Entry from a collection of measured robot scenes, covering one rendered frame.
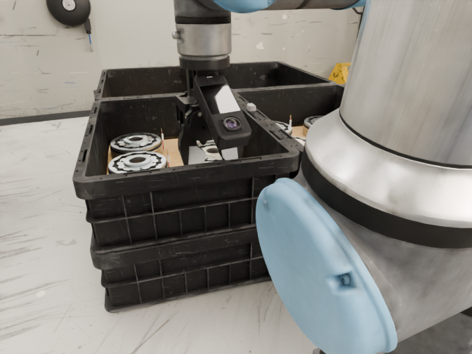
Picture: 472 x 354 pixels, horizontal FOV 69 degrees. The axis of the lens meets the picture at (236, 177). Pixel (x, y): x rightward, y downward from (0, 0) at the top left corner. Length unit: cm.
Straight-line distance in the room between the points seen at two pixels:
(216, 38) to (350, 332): 38
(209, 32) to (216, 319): 40
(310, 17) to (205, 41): 422
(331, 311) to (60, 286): 53
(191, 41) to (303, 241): 34
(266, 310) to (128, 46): 358
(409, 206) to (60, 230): 71
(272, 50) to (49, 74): 245
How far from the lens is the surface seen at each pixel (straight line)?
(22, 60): 397
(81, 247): 73
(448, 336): 37
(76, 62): 393
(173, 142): 81
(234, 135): 43
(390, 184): 17
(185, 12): 48
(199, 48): 47
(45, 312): 63
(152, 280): 55
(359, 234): 18
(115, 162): 66
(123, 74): 119
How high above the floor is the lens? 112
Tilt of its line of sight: 27 degrees down
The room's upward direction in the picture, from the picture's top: straight up
